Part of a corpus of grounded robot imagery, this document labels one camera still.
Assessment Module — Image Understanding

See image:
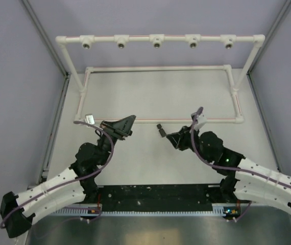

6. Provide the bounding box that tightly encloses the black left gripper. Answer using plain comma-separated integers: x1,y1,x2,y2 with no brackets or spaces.
98,115,136,166

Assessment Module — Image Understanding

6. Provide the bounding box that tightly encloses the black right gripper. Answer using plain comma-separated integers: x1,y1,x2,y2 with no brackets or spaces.
167,124,213,163

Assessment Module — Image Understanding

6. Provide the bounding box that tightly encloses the small black water faucet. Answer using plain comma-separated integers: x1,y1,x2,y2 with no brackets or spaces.
156,124,166,138

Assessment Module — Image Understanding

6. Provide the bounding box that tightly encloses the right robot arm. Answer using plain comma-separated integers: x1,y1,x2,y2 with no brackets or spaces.
166,126,291,215

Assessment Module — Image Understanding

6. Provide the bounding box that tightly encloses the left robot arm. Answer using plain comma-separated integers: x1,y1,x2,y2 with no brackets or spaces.
0,114,136,238

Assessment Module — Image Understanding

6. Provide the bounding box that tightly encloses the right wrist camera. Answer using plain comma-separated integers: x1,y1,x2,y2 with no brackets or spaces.
191,113,207,131

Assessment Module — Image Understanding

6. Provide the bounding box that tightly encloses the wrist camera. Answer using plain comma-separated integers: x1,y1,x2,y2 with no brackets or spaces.
191,113,207,131
84,114,95,125

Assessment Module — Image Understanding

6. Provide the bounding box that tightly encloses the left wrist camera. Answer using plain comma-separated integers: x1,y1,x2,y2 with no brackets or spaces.
84,114,95,125

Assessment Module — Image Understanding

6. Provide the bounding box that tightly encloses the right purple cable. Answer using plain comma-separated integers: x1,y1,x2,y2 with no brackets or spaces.
190,106,291,188

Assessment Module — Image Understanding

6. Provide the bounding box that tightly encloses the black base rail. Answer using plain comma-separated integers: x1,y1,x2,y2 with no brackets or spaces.
84,182,240,212

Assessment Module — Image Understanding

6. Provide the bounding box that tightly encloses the grey slotted cable duct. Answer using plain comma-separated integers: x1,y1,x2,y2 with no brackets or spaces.
49,204,241,217

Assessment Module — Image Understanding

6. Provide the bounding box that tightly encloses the left aluminium frame post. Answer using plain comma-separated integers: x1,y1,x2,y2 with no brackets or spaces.
20,0,70,184

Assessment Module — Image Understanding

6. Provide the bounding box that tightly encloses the aluminium frame post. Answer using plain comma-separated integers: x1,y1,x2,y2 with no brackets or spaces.
249,1,291,175
20,0,70,184

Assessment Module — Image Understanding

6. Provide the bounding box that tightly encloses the white PVC pipe frame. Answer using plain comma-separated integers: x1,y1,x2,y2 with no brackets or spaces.
56,34,265,124

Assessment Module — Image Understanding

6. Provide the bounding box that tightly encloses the right aluminium frame post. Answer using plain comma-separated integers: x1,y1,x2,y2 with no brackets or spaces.
249,1,291,175

